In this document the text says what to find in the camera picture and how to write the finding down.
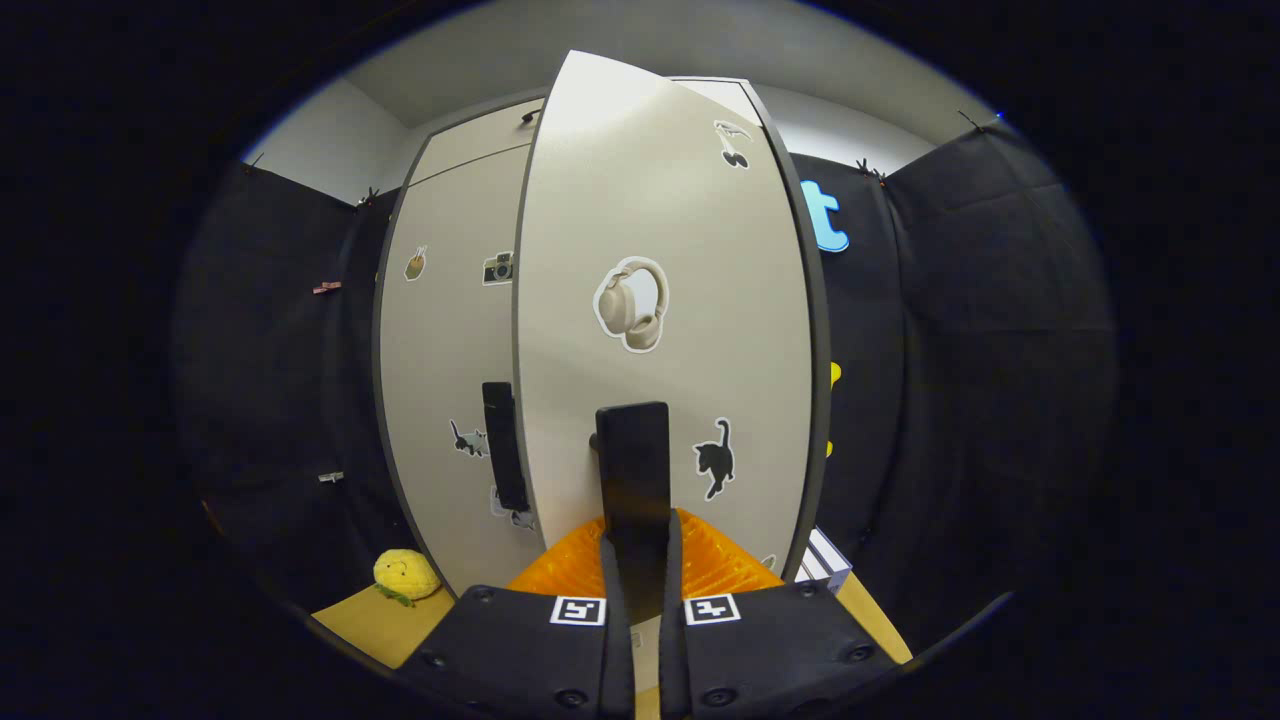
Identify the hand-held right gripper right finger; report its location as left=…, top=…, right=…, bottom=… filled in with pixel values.
left=657, top=508, right=916, bottom=720

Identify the white purple box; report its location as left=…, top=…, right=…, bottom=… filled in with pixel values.
left=798, top=528, right=853, bottom=593

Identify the yellow plush toy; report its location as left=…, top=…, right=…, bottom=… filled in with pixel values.
left=373, top=548, right=442, bottom=608

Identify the black backdrop cloth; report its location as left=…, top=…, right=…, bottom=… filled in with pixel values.
left=170, top=115, right=1119, bottom=651

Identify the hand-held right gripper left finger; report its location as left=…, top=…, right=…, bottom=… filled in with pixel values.
left=395, top=515, right=636, bottom=720

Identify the cabinet door with headphone sticker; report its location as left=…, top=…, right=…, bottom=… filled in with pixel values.
left=512, top=50, right=831, bottom=621

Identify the cabinet door with camera sticker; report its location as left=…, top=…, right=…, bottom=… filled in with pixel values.
left=375, top=145, right=546, bottom=596

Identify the double-door shoe cabinet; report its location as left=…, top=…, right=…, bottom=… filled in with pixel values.
left=372, top=75, right=833, bottom=601

